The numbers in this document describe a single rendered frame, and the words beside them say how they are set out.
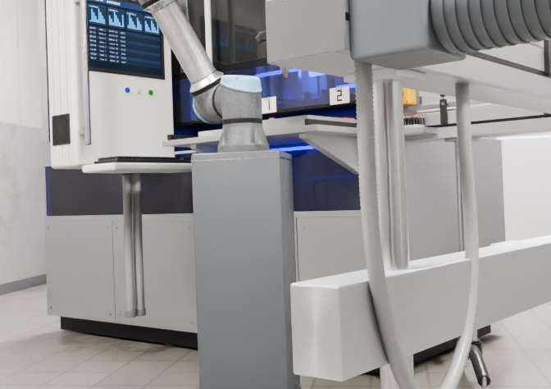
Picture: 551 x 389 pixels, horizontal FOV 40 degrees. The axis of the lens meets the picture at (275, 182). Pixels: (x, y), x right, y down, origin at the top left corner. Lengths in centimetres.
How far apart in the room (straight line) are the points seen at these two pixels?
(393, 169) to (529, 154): 426
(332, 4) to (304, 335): 42
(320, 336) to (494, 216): 250
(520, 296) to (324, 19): 73
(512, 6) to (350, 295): 40
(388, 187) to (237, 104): 110
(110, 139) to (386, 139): 202
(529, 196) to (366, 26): 445
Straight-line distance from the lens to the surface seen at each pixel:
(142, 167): 281
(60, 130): 301
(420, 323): 113
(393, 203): 111
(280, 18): 101
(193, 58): 226
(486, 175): 337
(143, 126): 313
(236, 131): 213
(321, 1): 98
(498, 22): 89
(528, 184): 535
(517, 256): 147
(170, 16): 226
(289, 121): 242
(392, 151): 111
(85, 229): 381
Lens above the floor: 67
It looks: 1 degrees up
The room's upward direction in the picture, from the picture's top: 2 degrees counter-clockwise
